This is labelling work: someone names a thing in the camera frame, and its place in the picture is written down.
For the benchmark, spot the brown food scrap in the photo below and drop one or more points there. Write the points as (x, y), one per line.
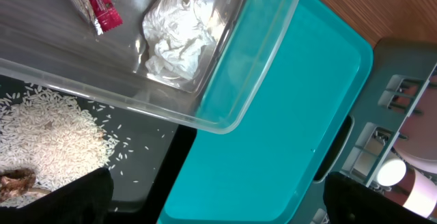
(15, 183)

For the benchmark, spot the white tissue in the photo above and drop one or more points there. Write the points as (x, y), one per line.
(176, 31)

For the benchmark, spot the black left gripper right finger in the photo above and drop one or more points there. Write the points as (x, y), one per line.
(349, 202)

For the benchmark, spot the cream plastic cup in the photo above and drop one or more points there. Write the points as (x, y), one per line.
(409, 187)

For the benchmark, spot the white rice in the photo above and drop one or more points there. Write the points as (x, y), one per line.
(62, 138)

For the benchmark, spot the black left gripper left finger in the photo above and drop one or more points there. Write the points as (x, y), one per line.
(85, 200)

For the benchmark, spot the clear plastic bin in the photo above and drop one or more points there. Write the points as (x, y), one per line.
(47, 42)

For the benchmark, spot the red snack wrapper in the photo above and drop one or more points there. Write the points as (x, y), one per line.
(99, 14)

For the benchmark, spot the grey dishwasher rack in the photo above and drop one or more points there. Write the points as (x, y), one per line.
(397, 81)

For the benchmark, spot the black plastic tray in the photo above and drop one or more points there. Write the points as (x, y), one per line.
(168, 144)

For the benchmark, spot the large white plate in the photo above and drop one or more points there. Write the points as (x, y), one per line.
(416, 142)

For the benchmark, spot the teal serving tray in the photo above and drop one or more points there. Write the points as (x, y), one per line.
(261, 171)

